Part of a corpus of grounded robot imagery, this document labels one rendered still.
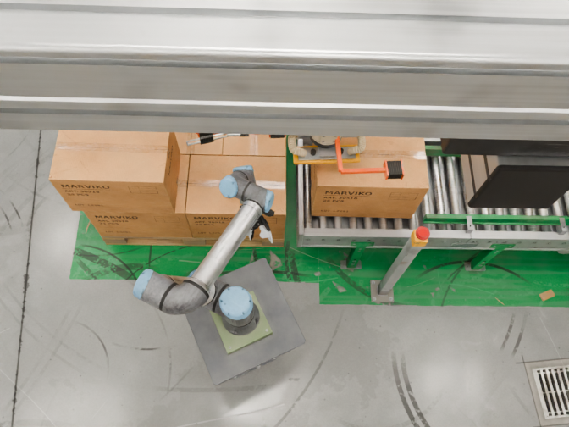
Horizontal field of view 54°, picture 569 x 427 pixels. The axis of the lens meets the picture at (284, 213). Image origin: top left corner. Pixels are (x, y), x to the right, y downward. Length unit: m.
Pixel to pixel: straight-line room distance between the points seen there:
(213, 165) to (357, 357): 1.51
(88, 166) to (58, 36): 2.64
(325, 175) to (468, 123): 2.43
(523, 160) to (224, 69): 0.34
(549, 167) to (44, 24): 0.50
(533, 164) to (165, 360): 3.19
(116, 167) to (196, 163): 0.59
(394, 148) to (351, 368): 1.41
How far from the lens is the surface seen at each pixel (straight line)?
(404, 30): 0.48
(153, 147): 3.09
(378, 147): 3.10
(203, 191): 3.37
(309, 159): 2.82
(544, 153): 0.65
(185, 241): 3.75
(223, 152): 3.49
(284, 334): 2.87
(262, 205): 2.30
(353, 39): 0.47
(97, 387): 3.72
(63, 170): 3.14
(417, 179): 3.05
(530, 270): 4.16
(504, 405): 3.87
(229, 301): 2.60
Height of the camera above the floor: 3.56
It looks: 66 degrees down
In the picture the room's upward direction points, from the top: 5 degrees clockwise
